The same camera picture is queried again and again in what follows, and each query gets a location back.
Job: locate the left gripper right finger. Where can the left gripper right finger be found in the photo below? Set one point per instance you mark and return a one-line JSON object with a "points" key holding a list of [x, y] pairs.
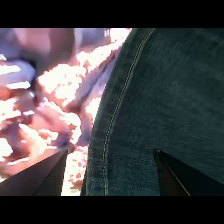
{"points": [[186, 181]]}

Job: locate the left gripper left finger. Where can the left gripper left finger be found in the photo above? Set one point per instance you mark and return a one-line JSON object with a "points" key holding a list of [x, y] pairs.
{"points": [[36, 180]]}

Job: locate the dark blue jeans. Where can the dark blue jeans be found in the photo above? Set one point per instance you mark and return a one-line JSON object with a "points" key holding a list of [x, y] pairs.
{"points": [[166, 100]]}

